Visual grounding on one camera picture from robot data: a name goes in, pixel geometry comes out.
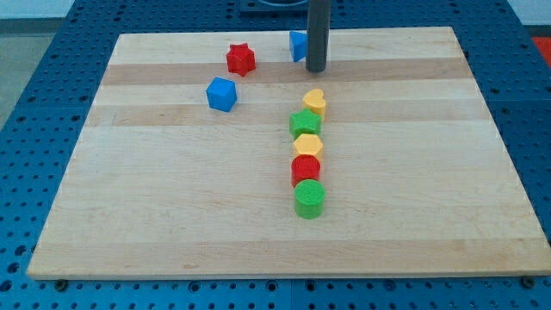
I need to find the blue triangle block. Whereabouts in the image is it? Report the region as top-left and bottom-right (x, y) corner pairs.
(289, 31), (307, 62)

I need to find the green star block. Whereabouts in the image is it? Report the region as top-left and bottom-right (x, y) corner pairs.
(289, 108), (322, 140)

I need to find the red star block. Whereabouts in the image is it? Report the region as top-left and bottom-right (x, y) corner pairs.
(226, 42), (256, 77)

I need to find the red cylinder block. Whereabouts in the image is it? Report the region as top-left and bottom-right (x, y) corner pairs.
(291, 154), (321, 187)

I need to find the yellow hexagon block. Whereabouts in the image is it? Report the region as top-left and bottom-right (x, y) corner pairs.
(293, 133), (324, 162)

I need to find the green cylinder block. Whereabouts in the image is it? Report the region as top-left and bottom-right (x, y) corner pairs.
(294, 179), (325, 220)

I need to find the yellow heart block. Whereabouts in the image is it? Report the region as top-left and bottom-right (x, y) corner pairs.
(302, 89), (326, 120)

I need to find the blue cube block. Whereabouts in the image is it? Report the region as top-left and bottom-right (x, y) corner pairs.
(206, 77), (237, 112)

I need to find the light wooden board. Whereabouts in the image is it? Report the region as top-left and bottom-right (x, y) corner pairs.
(27, 27), (550, 280)

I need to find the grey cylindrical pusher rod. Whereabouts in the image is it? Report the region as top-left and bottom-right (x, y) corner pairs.
(306, 0), (331, 73)

